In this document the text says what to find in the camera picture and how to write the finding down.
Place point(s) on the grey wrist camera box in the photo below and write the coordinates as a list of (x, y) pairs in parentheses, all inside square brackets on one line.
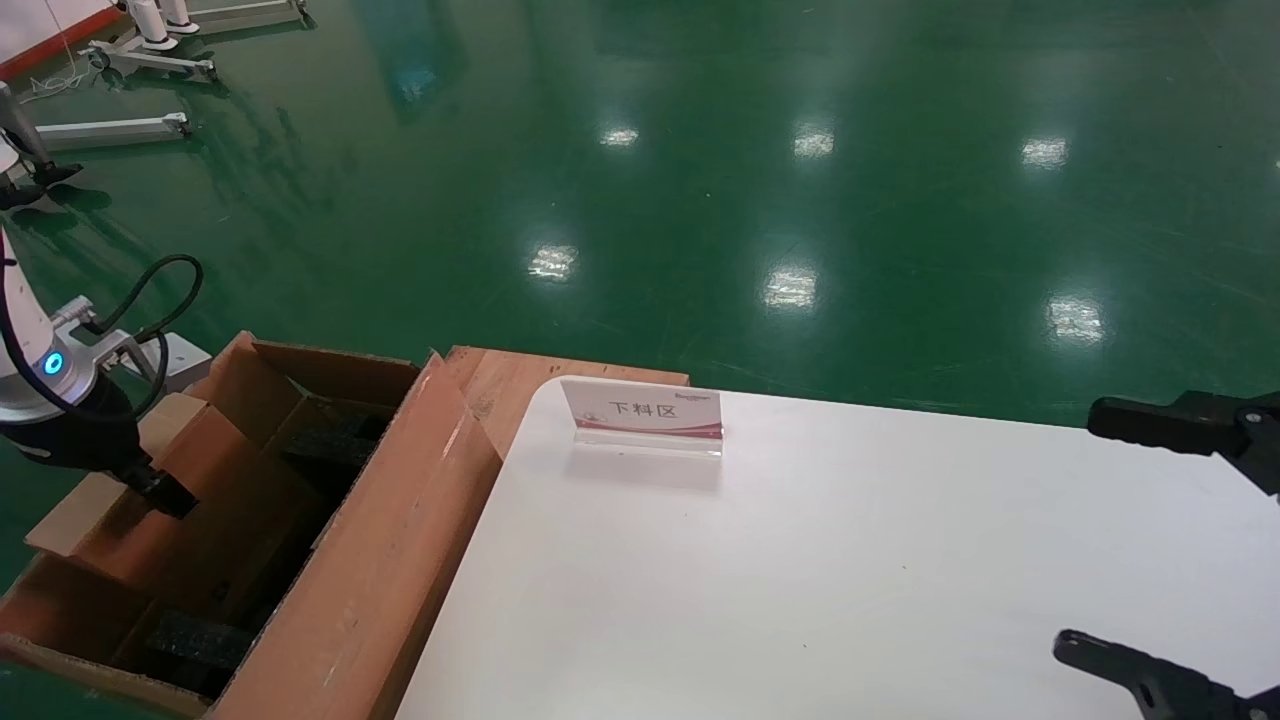
[(185, 362)]

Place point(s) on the black foam pad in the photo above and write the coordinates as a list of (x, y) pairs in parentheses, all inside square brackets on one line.
[(200, 645), (345, 440)]

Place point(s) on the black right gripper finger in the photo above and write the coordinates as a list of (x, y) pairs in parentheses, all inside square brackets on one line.
[(1170, 690), (1190, 425)]

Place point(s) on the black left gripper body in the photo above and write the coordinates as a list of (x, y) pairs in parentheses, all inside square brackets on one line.
[(80, 430)]

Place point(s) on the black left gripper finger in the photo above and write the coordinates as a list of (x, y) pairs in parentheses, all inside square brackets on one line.
[(165, 495)]

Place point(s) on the grey stand leg black foot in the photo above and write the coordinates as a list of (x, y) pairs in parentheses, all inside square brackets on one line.
[(25, 140)]

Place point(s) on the large open cardboard box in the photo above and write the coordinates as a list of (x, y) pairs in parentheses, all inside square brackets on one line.
[(390, 560)]

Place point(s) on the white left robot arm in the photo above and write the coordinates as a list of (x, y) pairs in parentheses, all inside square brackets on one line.
[(25, 340)]

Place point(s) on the white metal floor bar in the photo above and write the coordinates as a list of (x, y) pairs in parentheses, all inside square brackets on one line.
[(120, 130)]

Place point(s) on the acrylic sign with red print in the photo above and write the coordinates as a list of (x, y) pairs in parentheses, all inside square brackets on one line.
[(645, 410)]

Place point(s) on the small cardboard box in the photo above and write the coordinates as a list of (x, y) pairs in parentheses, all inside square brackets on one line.
[(230, 500)]

